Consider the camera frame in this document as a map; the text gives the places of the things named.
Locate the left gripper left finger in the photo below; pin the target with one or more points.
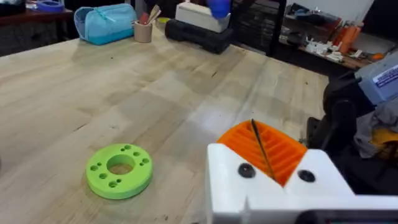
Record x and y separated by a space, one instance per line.
227 183

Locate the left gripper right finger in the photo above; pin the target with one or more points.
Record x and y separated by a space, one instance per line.
320 177

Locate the grey yellow cloth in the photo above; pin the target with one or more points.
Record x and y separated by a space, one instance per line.
373 124

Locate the green disc with holes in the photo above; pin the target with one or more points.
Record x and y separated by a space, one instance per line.
102 183

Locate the cluttered wooden side bench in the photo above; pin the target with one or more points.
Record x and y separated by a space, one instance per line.
329 49

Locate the black case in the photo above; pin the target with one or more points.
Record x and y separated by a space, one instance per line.
199 39

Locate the black upright pole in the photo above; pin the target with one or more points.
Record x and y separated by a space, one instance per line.
276 28

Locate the white box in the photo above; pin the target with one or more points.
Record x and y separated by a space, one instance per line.
196 18

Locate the beige cup with sticks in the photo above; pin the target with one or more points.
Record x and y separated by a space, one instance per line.
143 32

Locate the light blue zip bag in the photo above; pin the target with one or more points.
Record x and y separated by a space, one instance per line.
105 26

